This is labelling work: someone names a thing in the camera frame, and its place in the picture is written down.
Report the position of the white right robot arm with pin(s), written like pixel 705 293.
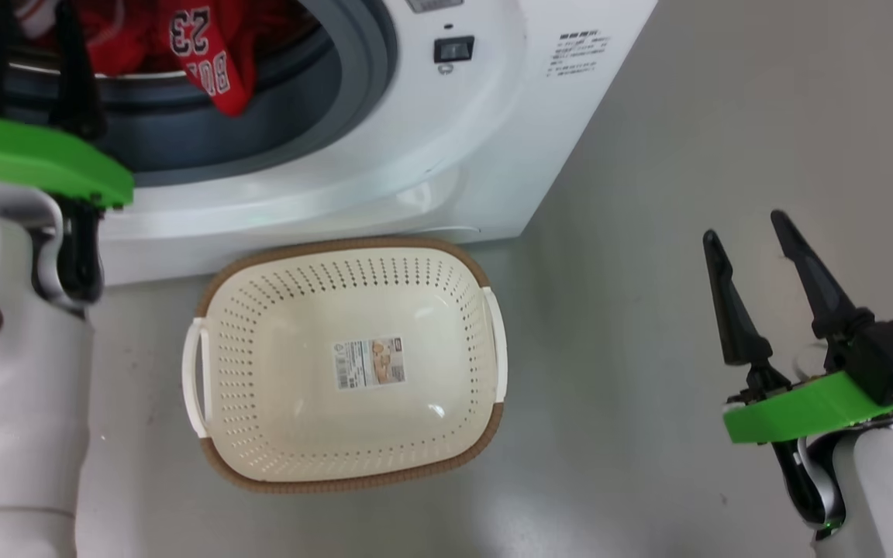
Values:
pixel 888 496

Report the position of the basket product label sticker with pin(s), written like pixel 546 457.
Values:
pixel 369 363

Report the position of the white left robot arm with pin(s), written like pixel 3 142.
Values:
pixel 12 387

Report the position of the printed text label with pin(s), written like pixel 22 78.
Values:
pixel 578 54

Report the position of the red basketball jersey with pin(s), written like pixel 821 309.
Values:
pixel 214 70

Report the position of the cream perforated laundry basket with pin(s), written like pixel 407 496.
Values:
pixel 338 418

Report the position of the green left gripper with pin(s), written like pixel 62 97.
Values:
pixel 36 159

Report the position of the black door latch socket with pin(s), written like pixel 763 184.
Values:
pixel 454 49

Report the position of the white front-load washing machine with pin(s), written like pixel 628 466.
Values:
pixel 493 139

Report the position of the grey warning sticker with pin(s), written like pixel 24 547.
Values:
pixel 435 5

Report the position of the grey rubber door gasket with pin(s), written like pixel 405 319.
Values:
pixel 315 116

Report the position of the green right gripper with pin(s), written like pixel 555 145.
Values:
pixel 803 407

